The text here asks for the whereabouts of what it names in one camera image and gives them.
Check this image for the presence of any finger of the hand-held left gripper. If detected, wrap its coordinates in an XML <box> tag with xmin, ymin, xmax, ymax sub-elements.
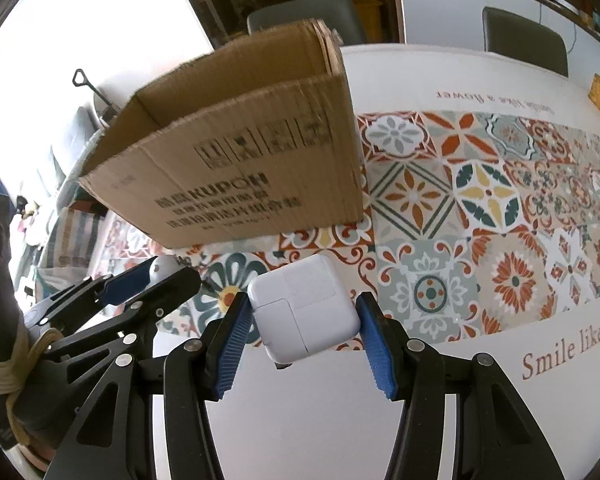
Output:
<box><xmin>22</xmin><ymin>259</ymin><xmax>156</xmax><ymax>333</ymax></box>
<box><xmin>47</xmin><ymin>266</ymin><xmax>202</xmax><ymax>382</ymax></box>

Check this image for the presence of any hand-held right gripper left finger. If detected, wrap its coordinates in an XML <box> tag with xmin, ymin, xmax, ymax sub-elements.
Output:
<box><xmin>42</xmin><ymin>290</ymin><xmax>253</xmax><ymax>480</ymax></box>

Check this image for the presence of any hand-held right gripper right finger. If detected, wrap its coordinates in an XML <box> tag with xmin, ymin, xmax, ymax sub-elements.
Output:
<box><xmin>355</xmin><ymin>291</ymin><xmax>566</xmax><ymax>480</ymax></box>

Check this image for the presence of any white animal figurine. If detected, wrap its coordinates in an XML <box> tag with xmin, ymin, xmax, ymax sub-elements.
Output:
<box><xmin>149</xmin><ymin>255</ymin><xmax>182</xmax><ymax>281</ymax></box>

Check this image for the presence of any white square charger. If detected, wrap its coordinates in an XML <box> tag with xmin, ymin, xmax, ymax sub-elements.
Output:
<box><xmin>247</xmin><ymin>254</ymin><xmax>359</xmax><ymax>370</ymax></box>

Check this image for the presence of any brown cardboard box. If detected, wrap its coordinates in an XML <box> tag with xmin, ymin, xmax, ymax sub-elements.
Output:
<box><xmin>77</xmin><ymin>19</ymin><xmax>365</xmax><ymax>250</ymax></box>

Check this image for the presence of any striped fabric bag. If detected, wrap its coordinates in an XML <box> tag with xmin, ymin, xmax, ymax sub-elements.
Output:
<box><xmin>40</xmin><ymin>205</ymin><xmax>111</xmax><ymax>281</ymax></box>

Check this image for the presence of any grey sofa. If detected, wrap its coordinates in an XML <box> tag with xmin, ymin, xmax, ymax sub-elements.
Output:
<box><xmin>27</xmin><ymin>107</ymin><xmax>103</xmax><ymax>201</ymax></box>

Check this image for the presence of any tile patterned tablecloth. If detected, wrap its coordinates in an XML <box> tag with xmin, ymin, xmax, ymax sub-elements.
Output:
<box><xmin>35</xmin><ymin>42</ymin><xmax>600</xmax><ymax>480</ymax></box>

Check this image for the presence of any dark grey dining chair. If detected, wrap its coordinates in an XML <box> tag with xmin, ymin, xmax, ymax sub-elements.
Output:
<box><xmin>246</xmin><ymin>0</ymin><xmax>368</xmax><ymax>46</ymax></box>
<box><xmin>481</xmin><ymin>6</ymin><xmax>570</xmax><ymax>78</ymax></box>

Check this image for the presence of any white sideboard cabinet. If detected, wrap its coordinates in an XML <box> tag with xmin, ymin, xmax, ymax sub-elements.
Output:
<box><xmin>395</xmin><ymin>0</ymin><xmax>600</xmax><ymax>91</ymax></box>

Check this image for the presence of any beige cord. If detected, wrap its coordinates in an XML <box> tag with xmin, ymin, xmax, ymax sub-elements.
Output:
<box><xmin>0</xmin><ymin>329</ymin><xmax>63</xmax><ymax>448</ymax></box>

